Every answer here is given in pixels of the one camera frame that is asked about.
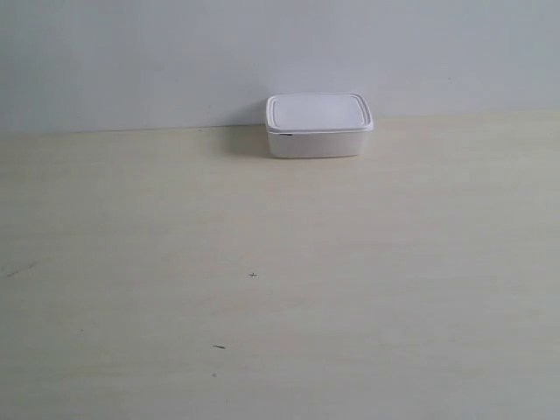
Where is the white lidded plastic container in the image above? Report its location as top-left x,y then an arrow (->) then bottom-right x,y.
265,93 -> 374,158

